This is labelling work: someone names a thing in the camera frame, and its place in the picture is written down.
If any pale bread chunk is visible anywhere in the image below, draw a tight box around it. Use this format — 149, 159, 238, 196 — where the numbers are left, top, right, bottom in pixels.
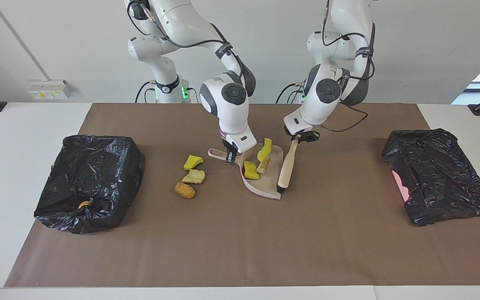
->
182, 169, 206, 185

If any yellow wedge sponge piece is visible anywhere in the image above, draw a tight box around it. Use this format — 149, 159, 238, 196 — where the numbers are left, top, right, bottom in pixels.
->
183, 155, 204, 170

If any black bag lined pink bin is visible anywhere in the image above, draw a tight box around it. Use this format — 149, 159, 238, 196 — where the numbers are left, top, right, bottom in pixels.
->
382, 128, 480, 227

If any yellow oblong sponge piece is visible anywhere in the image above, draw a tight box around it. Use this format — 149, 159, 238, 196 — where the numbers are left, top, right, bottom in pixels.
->
257, 138, 273, 162

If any brown table mat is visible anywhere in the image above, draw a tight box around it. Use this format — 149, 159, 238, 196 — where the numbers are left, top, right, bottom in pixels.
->
5, 103, 480, 288

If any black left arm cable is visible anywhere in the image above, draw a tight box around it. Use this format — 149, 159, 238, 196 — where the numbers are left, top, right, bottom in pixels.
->
321, 0, 376, 133

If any yellow notched sponge piece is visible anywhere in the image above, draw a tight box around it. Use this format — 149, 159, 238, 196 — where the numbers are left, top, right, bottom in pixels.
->
243, 161, 260, 180

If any white wall socket box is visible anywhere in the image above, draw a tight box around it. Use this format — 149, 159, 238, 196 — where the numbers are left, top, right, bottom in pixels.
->
28, 80, 72, 100

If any pale pink dustpan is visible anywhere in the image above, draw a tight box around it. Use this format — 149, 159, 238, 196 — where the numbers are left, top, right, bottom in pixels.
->
208, 144, 284, 200

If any beige hand brush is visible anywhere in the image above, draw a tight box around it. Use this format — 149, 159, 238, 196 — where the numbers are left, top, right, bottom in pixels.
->
277, 135, 300, 196

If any brown fried food piece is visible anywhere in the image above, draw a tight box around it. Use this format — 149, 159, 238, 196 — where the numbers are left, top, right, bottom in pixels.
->
175, 182, 196, 199

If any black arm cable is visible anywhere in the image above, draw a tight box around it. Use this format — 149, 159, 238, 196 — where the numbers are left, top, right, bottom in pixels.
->
127, 0, 234, 57
321, 0, 376, 133

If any black base cable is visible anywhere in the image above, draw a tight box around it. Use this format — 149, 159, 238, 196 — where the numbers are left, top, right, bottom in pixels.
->
275, 82, 307, 104
135, 80, 157, 104

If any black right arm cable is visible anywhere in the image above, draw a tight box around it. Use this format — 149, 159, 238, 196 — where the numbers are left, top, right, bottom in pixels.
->
127, 0, 234, 57

